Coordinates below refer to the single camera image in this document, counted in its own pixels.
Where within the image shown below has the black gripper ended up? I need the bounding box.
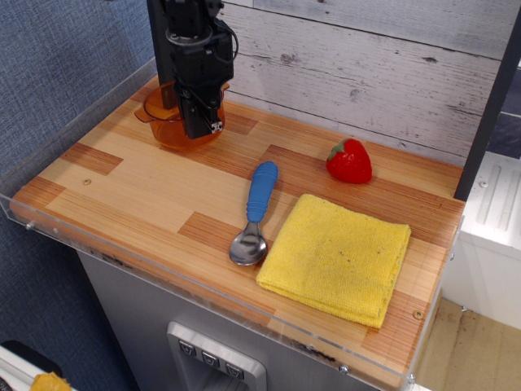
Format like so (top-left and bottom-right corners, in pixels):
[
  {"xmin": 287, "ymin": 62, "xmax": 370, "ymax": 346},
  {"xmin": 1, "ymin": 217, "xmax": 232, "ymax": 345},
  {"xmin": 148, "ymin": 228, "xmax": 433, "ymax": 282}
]
[{"xmin": 169, "ymin": 32, "xmax": 234, "ymax": 138}]

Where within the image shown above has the orange transparent pot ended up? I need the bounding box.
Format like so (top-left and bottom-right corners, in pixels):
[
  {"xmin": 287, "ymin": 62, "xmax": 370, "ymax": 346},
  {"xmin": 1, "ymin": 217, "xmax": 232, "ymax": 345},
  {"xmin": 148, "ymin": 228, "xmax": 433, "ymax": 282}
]
[{"xmin": 134, "ymin": 82, "xmax": 221, "ymax": 150}]

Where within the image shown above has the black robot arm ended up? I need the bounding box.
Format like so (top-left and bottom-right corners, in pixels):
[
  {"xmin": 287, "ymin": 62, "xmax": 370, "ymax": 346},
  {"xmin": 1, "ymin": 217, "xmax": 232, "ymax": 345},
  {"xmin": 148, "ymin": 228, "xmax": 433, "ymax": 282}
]
[{"xmin": 164, "ymin": 1, "xmax": 239, "ymax": 139}]

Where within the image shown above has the red toy strawberry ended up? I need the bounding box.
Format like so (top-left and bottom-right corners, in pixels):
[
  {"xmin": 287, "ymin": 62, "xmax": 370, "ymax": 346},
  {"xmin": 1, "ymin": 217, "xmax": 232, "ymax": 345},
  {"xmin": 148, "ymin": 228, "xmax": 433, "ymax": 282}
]
[{"xmin": 326, "ymin": 138, "xmax": 373, "ymax": 184}]

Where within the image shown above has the clear acrylic table guard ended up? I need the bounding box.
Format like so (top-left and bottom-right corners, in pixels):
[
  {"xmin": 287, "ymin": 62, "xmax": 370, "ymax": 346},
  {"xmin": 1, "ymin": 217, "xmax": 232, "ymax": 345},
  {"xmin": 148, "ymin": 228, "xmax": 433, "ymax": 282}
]
[{"xmin": 2, "ymin": 65, "xmax": 463, "ymax": 390}]

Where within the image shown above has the yellow folded cloth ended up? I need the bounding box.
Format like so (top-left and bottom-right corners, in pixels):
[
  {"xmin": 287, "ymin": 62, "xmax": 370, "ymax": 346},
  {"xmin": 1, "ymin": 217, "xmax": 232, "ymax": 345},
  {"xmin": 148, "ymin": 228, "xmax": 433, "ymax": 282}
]
[{"xmin": 256, "ymin": 194, "xmax": 411, "ymax": 328}]

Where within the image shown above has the grey cabinet with button panel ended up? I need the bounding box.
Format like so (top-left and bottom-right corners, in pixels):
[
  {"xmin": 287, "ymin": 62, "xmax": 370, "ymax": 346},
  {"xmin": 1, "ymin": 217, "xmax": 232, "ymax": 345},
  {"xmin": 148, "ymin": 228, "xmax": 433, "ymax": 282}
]
[{"xmin": 79, "ymin": 253, "xmax": 371, "ymax": 390}]

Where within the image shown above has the yellow black object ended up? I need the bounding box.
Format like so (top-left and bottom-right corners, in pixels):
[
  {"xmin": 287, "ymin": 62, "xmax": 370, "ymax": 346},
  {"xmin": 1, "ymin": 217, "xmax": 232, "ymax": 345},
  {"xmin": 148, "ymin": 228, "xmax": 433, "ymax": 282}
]
[{"xmin": 1, "ymin": 340, "xmax": 74, "ymax": 391}]

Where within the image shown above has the white ribbed appliance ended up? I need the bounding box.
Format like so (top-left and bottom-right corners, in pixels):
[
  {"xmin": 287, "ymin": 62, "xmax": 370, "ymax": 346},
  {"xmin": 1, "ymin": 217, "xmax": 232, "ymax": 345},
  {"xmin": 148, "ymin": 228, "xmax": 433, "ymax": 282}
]
[{"xmin": 441, "ymin": 152, "xmax": 520, "ymax": 328}]

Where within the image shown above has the black cable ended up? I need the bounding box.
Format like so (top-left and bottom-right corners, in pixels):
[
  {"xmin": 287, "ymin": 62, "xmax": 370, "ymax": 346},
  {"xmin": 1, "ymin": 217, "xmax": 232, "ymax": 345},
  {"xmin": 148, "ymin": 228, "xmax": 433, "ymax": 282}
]
[{"xmin": 213, "ymin": 18, "xmax": 239, "ymax": 66}]

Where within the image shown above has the dark left frame post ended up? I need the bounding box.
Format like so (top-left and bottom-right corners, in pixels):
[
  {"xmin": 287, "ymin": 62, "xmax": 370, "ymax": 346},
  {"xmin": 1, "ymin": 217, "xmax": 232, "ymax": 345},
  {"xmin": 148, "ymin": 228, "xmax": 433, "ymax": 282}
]
[{"xmin": 147, "ymin": 0, "xmax": 177, "ymax": 110}]

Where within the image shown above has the dark frame post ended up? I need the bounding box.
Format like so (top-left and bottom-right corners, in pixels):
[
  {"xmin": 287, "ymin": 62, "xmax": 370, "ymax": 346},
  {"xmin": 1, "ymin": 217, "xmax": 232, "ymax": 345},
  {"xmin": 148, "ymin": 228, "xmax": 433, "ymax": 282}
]
[
  {"xmin": 453, "ymin": 11, "xmax": 520, "ymax": 201},
  {"xmin": 147, "ymin": 0, "xmax": 177, "ymax": 110}
]

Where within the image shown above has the blue handled metal spoon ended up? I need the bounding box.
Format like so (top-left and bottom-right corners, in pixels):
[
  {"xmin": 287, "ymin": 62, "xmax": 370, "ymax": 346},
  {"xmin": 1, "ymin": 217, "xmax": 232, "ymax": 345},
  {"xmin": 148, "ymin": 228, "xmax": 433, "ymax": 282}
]
[{"xmin": 229, "ymin": 161, "xmax": 278, "ymax": 266}]

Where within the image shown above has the dark right frame post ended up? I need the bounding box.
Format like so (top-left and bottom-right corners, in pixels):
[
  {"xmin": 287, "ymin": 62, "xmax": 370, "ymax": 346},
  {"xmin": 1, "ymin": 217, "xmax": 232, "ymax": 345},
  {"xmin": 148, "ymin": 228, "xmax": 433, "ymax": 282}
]
[{"xmin": 453, "ymin": 11, "xmax": 520, "ymax": 201}]

